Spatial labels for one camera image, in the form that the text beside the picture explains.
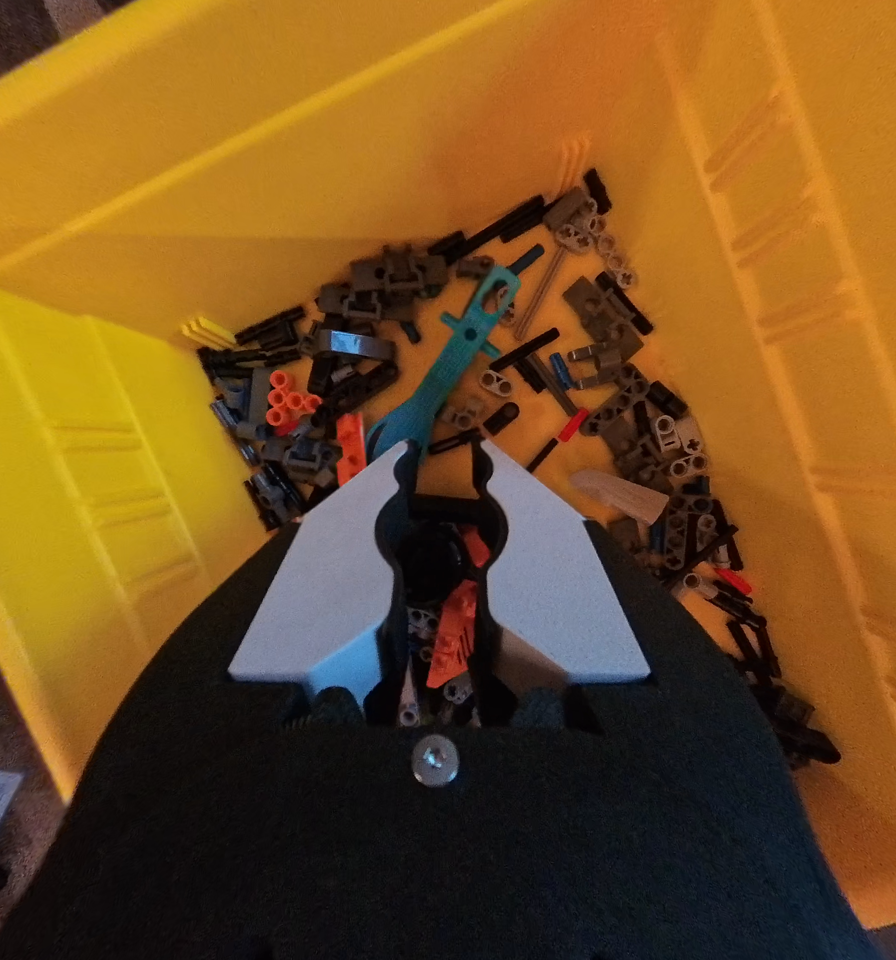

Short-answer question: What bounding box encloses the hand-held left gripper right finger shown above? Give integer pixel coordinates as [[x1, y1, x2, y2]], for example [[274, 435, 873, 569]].
[[472, 438, 653, 725]]

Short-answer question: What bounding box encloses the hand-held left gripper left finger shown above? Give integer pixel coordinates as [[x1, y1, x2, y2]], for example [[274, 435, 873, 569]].
[[229, 441, 419, 725]]

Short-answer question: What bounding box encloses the pile of building bricks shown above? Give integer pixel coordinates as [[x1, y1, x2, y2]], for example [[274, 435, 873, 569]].
[[196, 168, 842, 770]]

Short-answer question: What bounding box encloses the yellow plastic bin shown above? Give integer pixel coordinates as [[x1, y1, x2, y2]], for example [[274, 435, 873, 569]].
[[0, 0, 896, 931]]

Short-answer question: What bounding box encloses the orange panel piece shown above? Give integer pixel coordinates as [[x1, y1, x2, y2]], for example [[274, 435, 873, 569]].
[[425, 579, 480, 690]]

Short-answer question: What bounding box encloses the white pointed panel piece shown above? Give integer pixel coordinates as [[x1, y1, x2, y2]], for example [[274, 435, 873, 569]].
[[571, 471, 670, 526]]

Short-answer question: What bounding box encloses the teal brick separator tool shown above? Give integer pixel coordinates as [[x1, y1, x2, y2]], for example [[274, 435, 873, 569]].
[[365, 264, 524, 462]]

